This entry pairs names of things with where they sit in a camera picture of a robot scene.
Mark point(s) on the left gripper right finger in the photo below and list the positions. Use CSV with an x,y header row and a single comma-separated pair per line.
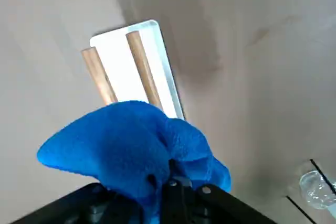
x,y
215,205

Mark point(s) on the thin black rod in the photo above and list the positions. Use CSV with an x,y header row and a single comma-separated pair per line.
x,y
300,209
324,176

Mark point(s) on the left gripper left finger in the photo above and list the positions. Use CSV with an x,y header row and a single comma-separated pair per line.
x,y
78,205

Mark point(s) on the white rag rack wooden bars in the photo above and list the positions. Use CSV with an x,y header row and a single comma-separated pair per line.
x,y
118,58

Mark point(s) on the clear glass container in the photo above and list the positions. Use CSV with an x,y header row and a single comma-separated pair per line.
x,y
316,190

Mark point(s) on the blue rag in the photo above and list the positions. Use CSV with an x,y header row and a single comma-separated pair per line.
x,y
118,142

